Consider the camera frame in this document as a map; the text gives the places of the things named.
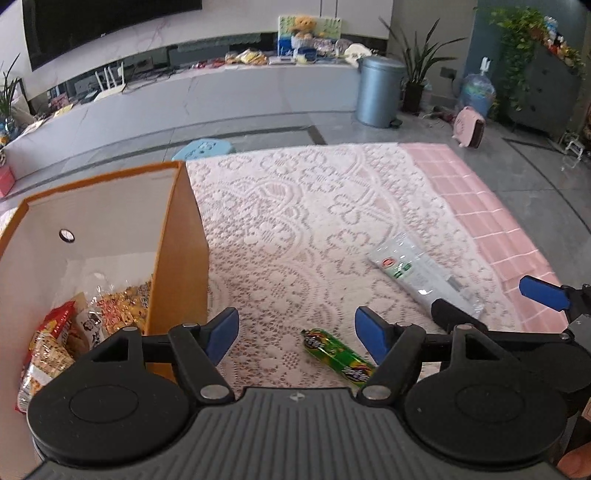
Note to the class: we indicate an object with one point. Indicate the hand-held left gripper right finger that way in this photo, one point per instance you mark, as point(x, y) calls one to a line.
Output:
point(371, 334)

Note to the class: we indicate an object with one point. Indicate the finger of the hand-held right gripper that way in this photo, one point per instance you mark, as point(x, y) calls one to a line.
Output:
point(542, 293)
point(455, 314)

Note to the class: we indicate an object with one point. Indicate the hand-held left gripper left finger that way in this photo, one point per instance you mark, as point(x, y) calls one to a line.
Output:
point(224, 334)

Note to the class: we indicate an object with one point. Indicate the green sausage stick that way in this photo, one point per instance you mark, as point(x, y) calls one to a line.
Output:
point(337, 357)

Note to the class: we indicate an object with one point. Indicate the white green-label snack packet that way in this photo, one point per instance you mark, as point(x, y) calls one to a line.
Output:
point(415, 272)

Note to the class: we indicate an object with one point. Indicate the orange cardboard box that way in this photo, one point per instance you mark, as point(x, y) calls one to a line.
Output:
point(182, 258)

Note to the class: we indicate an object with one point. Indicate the orange bean snack packet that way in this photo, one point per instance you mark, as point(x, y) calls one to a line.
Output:
point(127, 304)

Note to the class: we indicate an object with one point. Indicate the yellow packet with black label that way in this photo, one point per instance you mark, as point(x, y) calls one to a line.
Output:
point(90, 323)

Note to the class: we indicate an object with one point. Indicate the red-edged peanut snack packet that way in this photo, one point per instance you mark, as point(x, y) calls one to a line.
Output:
point(44, 355)

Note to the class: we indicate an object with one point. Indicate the pile of snacks on console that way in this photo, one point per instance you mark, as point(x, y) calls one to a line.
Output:
point(247, 57)

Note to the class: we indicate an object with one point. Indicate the person's right hand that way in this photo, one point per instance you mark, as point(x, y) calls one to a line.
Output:
point(579, 457)

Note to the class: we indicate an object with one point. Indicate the pink checked tablecloth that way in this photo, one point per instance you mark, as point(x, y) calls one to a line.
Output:
point(461, 184)

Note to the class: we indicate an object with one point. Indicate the small white rack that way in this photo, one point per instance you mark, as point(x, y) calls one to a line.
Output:
point(574, 150)

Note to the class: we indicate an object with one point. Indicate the light blue plastic stool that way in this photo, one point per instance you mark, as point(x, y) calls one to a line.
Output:
point(205, 148)

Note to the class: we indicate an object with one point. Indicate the dark grey cabinet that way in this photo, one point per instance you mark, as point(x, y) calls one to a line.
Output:
point(549, 92)

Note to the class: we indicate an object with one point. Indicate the blue water jug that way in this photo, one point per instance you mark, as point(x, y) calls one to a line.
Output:
point(478, 90)

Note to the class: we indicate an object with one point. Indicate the grey television console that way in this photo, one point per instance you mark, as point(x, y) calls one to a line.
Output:
point(207, 101)

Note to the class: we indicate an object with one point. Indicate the grey pedal trash bin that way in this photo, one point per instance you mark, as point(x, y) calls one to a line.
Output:
point(378, 92)

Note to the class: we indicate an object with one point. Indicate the potted long-leaf plant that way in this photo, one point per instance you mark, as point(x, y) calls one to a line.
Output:
point(415, 69)

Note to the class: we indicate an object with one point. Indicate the trailing ivy plant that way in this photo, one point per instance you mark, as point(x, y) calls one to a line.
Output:
point(521, 41)

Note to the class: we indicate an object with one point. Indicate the pink box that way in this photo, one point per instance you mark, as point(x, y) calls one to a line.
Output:
point(5, 180)

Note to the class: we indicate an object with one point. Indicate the white router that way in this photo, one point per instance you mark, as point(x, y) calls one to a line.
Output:
point(111, 78)

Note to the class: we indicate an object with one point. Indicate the white hat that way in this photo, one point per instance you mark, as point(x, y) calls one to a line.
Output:
point(358, 50)

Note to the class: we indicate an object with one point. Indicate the green and white gift box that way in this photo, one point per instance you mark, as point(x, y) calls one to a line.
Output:
point(330, 27)

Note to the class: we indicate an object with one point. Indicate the brown teddy bear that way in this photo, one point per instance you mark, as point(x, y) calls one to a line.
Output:
point(303, 26)

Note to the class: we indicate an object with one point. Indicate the small potted green plant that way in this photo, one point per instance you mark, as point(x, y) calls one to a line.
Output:
point(7, 97)

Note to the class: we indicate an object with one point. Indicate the black television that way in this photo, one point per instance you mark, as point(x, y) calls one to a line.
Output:
point(101, 27)

